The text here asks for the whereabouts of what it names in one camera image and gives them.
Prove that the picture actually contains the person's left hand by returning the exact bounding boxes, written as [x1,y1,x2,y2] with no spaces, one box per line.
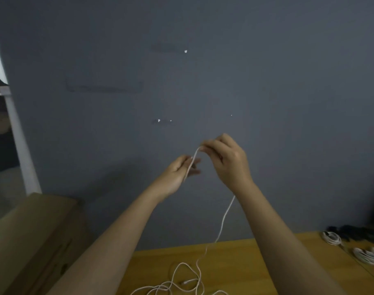
[151,154,202,203]

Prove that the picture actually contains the person's right hand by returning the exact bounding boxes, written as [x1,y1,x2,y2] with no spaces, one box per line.
[201,133,255,195]

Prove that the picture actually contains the single white cable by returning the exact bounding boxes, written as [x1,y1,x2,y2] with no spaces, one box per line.
[322,230,343,246]
[182,144,237,274]
[351,246,374,266]

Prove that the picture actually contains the tangle of white cables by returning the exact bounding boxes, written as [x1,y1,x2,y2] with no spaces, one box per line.
[131,261,230,295]

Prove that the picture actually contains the person's right forearm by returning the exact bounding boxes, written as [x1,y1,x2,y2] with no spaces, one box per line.
[236,181,347,295]

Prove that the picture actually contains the person's left forearm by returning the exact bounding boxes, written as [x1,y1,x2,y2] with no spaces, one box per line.
[49,190,166,295]

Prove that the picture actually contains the plain brown cardboard box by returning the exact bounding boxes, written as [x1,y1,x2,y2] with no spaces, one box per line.
[0,193,97,295]

